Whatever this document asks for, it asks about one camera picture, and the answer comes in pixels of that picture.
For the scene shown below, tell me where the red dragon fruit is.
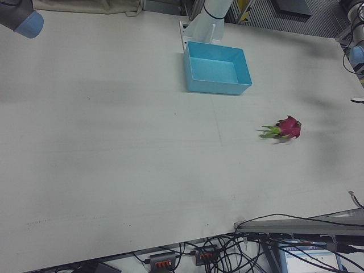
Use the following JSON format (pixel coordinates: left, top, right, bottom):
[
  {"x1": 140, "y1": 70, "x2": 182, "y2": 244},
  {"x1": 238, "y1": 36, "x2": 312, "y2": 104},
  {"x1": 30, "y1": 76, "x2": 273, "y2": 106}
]
[{"x1": 258, "y1": 115, "x2": 302, "y2": 140}]

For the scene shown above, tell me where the grey metal beam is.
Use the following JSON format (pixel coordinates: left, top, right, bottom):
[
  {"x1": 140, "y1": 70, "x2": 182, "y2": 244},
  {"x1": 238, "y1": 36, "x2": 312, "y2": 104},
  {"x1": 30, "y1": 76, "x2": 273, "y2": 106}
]
[{"x1": 234, "y1": 208, "x2": 364, "y2": 237}]

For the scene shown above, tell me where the light blue plastic box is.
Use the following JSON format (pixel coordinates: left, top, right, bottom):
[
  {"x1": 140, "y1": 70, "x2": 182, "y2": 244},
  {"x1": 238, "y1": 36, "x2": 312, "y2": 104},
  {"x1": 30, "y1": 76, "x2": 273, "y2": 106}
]
[{"x1": 183, "y1": 40, "x2": 253, "y2": 96}]

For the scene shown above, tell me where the yellow black striped object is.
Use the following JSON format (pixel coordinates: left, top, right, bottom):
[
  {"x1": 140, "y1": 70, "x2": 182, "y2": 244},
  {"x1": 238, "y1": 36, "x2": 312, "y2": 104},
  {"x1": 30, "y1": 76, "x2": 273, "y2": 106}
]
[{"x1": 238, "y1": 0, "x2": 253, "y2": 23}]

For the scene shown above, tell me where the computer monitor screen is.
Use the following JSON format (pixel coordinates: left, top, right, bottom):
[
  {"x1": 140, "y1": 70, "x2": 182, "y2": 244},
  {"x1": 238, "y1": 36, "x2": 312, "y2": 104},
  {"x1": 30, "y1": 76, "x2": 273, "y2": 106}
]
[{"x1": 278, "y1": 243, "x2": 347, "y2": 273}]

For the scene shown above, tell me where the grey orange usb hub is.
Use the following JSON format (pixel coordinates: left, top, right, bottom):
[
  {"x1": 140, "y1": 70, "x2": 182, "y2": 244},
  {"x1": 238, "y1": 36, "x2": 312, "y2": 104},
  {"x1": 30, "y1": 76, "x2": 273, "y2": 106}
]
[
  {"x1": 189, "y1": 245, "x2": 225, "y2": 266},
  {"x1": 143, "y1": 251, "x2": 177, "y2": 270}
]

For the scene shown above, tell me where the beige cloth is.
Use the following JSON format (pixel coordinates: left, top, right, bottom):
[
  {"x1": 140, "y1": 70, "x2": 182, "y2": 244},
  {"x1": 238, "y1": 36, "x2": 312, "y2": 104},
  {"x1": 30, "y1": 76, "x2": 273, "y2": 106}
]
[{"x1": 32, "y1": 0, "x2": 143, "y2": 15}]

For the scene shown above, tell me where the short braided cable end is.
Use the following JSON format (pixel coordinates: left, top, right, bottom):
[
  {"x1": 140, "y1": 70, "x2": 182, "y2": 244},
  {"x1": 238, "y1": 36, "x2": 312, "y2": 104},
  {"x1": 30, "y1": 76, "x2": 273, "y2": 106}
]
[{"x1": 348, "y1": 191, "x2": 364, "y2": 209}]

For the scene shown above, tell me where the long black cable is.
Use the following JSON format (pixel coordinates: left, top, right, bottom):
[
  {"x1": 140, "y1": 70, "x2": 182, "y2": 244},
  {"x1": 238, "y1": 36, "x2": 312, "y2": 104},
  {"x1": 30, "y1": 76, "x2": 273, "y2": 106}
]
[{"x1": 236, "y1": 213, "x2": 364, "y2": 229}]

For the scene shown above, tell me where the white pedestal stand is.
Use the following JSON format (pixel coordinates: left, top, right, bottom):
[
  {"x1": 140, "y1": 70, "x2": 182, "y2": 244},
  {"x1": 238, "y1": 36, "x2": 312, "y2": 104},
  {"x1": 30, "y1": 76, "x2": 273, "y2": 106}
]
[{"x1": 179, "y1": 0, "x2": 234, "y2": 54}]

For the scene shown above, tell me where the looped black cable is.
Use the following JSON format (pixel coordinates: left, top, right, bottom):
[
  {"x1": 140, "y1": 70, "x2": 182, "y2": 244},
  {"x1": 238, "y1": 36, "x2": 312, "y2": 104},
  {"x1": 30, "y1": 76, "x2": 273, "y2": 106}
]
[{"x1": 203, "y1": 234, "x2": 267, "y2": 273}]

